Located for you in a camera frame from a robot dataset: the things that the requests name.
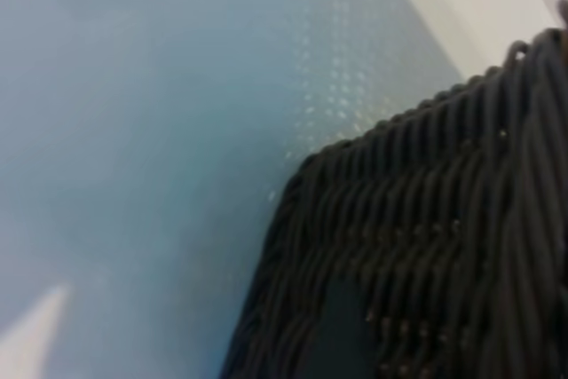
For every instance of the dark brown wicker basket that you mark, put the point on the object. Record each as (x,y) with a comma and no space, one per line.
(444,219)

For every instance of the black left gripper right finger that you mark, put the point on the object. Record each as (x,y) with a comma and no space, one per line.
(357,339)

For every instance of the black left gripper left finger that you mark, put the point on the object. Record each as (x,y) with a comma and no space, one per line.
(328,339)

